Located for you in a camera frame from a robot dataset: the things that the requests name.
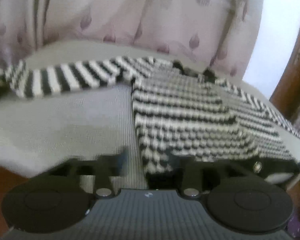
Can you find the pink leaf-print curtain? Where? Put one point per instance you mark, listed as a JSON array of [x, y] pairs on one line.
[[221, 33]]

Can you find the black white striped knit sweater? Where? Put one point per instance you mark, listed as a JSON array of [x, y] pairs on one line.
[[176, 111]]

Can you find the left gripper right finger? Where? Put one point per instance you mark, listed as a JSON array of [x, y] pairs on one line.
[[233, 196]]

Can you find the brown wooden headboard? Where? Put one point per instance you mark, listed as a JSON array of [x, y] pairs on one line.
[[286, 96]]

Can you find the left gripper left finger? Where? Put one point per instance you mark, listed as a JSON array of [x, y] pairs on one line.
[[62, 195]]

